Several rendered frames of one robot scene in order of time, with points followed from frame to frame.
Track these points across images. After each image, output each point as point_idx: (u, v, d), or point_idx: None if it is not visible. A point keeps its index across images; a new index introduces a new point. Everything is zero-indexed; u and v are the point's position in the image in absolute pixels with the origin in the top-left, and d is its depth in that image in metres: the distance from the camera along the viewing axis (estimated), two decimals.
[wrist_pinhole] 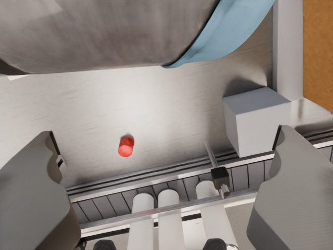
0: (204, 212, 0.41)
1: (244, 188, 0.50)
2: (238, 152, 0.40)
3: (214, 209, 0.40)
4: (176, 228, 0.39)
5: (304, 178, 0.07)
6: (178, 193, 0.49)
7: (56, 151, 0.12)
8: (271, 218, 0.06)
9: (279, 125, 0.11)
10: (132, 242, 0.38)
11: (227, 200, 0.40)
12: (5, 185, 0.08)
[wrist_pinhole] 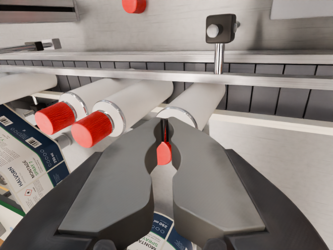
0: (184, 91, 0.28)
1: (266, 111, 0.33)
2: (271, 9, 0.24)
3: (198, 88, 0.27)
4: (138, 92, 0.29)
5: (200, 157, 0.09)
6: (173, 85, 0.37)
7: (161, 137, 0.12)
8: (192, 206, 0.07)
9: (165, 118, 0.12)
10: (83, 85, 0.30)
11: (221, 77, 0.25)
12: (113, 155, 0.09)
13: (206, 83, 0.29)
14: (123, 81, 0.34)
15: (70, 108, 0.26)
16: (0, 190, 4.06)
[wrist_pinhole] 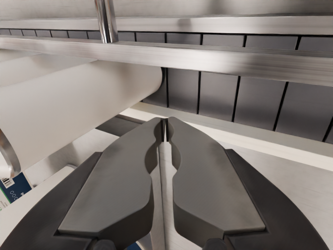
0: None
1: (220, 113, 0.21)
2: None
3: (83, 67, 0.15)
4: (4, 71, 0.18)
5: (200, 157, 0.09)
6: None
7: (161, 137, 0.12)
8: (192, 206, 0.07)
9: (165, 118, 0.12)
10: None
11: (109, 48, 0.14)
12: (113, 155, 0.09)
13: (111, 61, 0.17)
14: (19, 54, 0.24)
15: None
16: None
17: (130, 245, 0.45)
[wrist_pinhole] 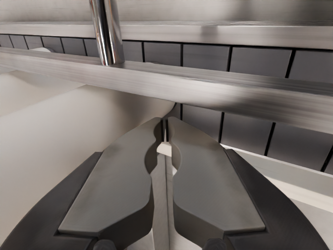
0: (60, 97, 0.13)
1: (249, 144, 0.17)
2: None
3: (74, 95, 0.11)
4: None
5: (200, 157, 0.09)
6: None
7: (161, 137, 0.12)
8: (192, 206, 0.07)
9: (165, 118, 0.12)
10: None
11: (111, 73, 0.10)
12: (113, 155, 0.09)
13: None
14: (1, 67, 0.20)
15: None
16: None
17: None
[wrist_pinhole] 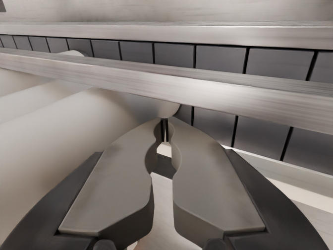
0: (64, 101, 0.13)
1: None
2: None
3: (79, 98, 0.11)
4: (10, 113, 0.12)
5: (200, 157, 0.09)
6: None
7: (161, 137, 0.12)
8: (192, 206, 0.07)
9: (165, 118, 0.12)
10: None
11: None
12: (113, 155, 0.09)
13: None
14: (37, 78, 0.17)
15: None
16: None
17: None
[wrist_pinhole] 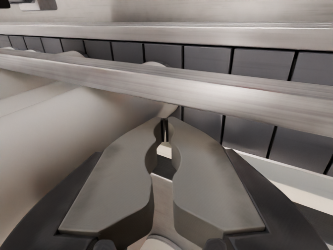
0: (63, 95, 0.12)
1: None
2: None
3: (80, 96, 0.11)
4: (2, 108, 0.12)
5: (200, 157, 0.09)
6: None
7: (161, 137, 0.12)
8: (192, 206, 0.07)
9: (165, 118, 0.12)
10: None
11: None
12: (113, 155, 0.09)
13: None
14: None
15: None
16: None
17: None
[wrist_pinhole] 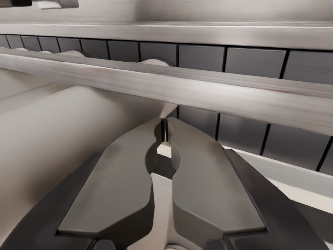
0: (64, 91, 0.12)
1: None
2: None
3: (83, 94, 0.11)
4: None
5: (200, 157, 0.09)
6: None
7: (161, 137, 0.12)
8: (191, 206, 0.07)
9: (165, 118, 0.12)
10: None
11: None
12: (113, 155, 0.09)
13: None
14: None
15: None
16: None
17: None
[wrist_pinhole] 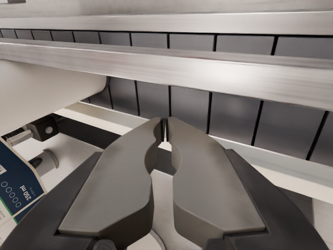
0: None
1: None
2: None
3: None
4: None
5: (200, 157, 0.09)
6: None
7: (161, 137, 0.12)
8: (192, 206, 0.07)
9: (165, 118, 0.12)
10: None
11: None
12: (113, 155, 0.09)
13: None
14: None
15: None
16: None
17: None
